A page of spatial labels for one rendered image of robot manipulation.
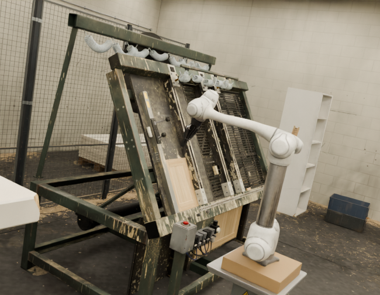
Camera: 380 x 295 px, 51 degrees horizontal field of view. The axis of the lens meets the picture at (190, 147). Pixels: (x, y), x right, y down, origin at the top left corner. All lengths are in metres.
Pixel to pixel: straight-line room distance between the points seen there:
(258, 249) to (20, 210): 2.11
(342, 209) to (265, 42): 3.73
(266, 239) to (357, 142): 5.71
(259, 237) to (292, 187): 4.48
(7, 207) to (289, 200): 6.64
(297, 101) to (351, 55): 1.74
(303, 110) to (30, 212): 6.48
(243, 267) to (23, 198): 2.30
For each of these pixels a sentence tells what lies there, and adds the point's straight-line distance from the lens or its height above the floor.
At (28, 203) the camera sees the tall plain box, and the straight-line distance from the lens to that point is 0.30.
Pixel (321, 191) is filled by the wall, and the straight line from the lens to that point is 8.15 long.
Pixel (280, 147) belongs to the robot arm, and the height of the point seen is 1.59.
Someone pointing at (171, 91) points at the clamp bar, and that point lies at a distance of 3.37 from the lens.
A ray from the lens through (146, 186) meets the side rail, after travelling 2.77.
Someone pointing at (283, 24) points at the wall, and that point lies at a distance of 8.58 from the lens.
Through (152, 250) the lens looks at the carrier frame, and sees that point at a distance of 2.84.
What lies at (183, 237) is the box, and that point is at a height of 0.87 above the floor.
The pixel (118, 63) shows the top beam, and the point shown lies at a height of 1.89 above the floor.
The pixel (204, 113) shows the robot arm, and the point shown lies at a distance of 2.39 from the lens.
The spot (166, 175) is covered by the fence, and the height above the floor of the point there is 1.15.
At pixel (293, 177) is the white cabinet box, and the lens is 6.79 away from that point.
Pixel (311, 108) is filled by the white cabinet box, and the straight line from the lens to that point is 6.68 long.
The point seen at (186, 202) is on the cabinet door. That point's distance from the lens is 3.14.
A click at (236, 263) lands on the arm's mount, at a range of 2.57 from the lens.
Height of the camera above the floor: 1.85
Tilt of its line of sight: 9 degrees down
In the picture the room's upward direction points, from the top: 10 degrees clockwise
